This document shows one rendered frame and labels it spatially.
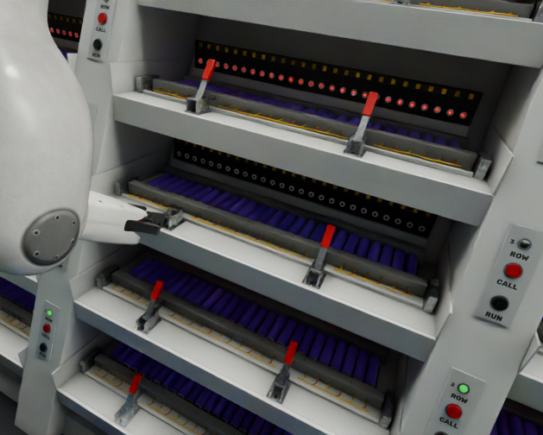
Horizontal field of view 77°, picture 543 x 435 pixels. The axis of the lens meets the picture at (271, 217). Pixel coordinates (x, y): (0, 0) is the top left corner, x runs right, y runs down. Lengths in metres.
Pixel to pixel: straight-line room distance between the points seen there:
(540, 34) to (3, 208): 0.55
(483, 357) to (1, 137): 0.54
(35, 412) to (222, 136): 0.70
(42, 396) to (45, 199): 0.68
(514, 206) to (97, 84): 0.66
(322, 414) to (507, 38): 0.57
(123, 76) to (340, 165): 0.42
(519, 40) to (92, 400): 0.91
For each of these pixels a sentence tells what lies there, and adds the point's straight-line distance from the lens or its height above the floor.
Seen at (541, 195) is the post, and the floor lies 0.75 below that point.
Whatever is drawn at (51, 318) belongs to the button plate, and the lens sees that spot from 0.83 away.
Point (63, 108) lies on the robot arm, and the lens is 0.30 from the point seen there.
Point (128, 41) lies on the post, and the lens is 0.71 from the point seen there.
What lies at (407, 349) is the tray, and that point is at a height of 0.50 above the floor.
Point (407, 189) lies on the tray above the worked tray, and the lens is 0.49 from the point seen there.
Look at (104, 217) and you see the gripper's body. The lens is 0.43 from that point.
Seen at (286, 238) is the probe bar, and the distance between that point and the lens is 0.57.
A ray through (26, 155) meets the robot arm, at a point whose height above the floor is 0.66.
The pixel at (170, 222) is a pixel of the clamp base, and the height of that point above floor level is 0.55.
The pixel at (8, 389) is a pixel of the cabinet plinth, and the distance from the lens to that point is 1.09.
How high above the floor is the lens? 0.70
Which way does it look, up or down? 10 degrees down
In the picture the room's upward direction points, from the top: 16 degrees clockwise
